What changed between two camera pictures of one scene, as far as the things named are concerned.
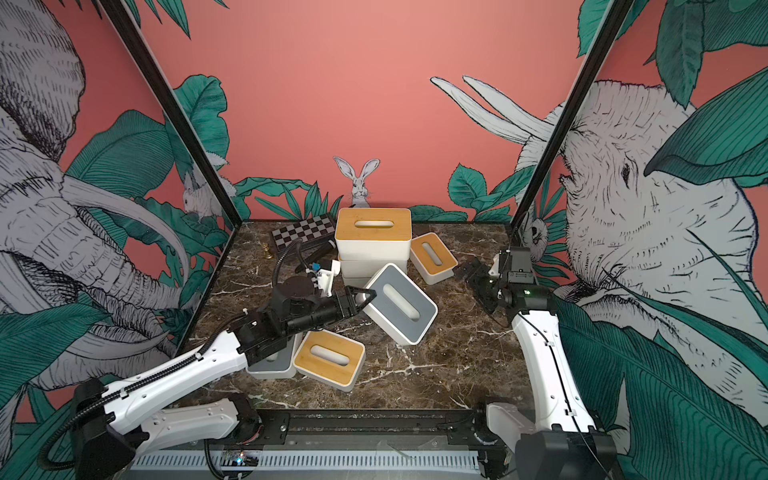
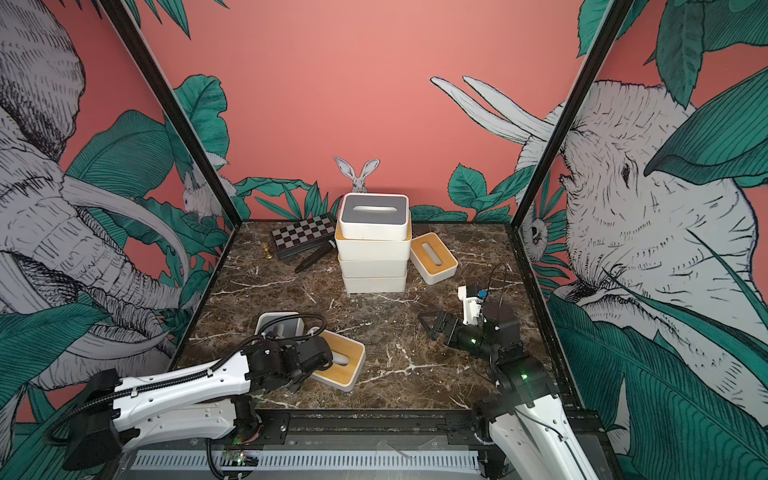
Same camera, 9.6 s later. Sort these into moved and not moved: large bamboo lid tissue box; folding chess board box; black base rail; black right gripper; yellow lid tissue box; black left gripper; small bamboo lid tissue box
Moved: black left gripper; black right gripper
Not moved: folding chess board box; large bamboo lid tissue box; small bamboo lid tissue box; black base rail; yellow lid tissue box
